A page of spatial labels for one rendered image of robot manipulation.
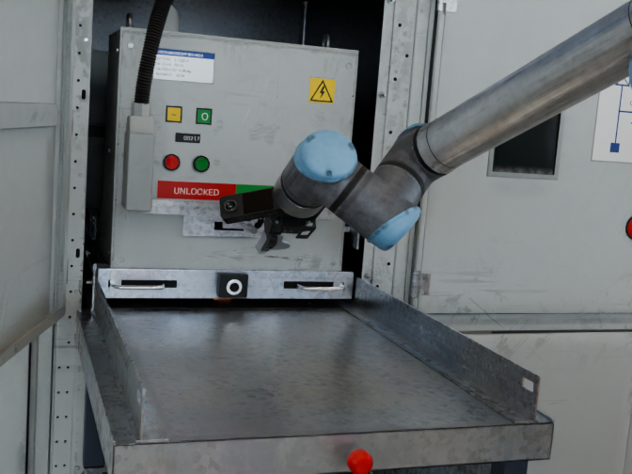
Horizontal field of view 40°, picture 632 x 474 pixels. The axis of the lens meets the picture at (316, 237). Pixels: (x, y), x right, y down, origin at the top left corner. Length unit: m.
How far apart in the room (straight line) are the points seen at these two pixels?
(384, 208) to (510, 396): 0.34
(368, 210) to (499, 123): 0.24
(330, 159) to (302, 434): 0.43
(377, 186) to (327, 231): 0.52
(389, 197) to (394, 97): 0.52
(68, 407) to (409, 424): 0.80
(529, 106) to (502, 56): 0.68
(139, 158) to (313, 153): 0.42
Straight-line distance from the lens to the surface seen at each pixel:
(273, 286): 1.85
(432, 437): 1.24
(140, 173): 1.66
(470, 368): 1.46
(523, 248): 2.02
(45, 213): 1.68
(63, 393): 1.80
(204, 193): 1.79
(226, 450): 1.14
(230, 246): 1.82
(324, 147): 1.36
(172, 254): 1.80
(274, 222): 1.54
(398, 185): 1.40
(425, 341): 1.60
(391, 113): 1.86
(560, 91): 1.26
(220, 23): 2.55
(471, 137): 1.36
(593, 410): 2.24
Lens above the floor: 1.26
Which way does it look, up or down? 8 degrees down
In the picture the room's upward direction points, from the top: 4 degrees clockwise
